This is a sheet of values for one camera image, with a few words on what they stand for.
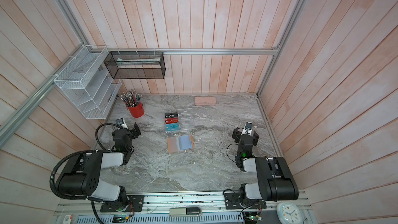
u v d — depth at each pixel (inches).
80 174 17.8
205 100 45.3
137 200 28.9
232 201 28.9
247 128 29.6
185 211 26.8
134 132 34.1
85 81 27.3
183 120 40.6
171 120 38.9
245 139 30.1
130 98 37.3
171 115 38.6
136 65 40.7
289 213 27.0
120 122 30.7
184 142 37.5
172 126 38.6
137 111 42.6
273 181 17.6
